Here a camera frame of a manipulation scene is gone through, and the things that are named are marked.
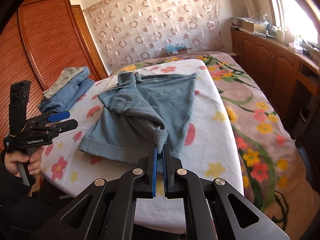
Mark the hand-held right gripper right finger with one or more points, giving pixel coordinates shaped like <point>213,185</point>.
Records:
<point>165,175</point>

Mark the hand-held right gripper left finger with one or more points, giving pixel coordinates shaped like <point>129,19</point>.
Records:
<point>155,172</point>

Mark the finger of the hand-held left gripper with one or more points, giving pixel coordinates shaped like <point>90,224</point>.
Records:
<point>67,125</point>
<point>58,116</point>

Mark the blue-grey pants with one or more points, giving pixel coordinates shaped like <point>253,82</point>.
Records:
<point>140,105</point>

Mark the person's left hand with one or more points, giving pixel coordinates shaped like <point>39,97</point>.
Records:
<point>10,163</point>

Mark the stack of folded clothes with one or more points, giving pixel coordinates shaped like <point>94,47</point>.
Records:
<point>67,97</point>

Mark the wooden wardrobe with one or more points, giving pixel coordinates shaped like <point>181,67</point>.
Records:
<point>37,60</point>

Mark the white floral blanket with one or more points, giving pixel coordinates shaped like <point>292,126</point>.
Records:
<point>215,140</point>

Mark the pink floral bedspread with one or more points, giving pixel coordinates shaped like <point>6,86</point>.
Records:
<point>260,130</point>

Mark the cardboard box with blue cloth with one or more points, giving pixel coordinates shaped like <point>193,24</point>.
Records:
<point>176,49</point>

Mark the sheer circle-patterned curtain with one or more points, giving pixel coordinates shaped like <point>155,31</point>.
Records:
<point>155,22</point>

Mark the wooden cabinet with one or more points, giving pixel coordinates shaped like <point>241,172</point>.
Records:
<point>272,65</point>

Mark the stack of papers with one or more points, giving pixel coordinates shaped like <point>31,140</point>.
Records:
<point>236,23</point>

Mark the small cardboard box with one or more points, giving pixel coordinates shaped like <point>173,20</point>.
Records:
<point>253,27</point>

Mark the white jar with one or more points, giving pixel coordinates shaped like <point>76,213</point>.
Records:
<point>280,36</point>

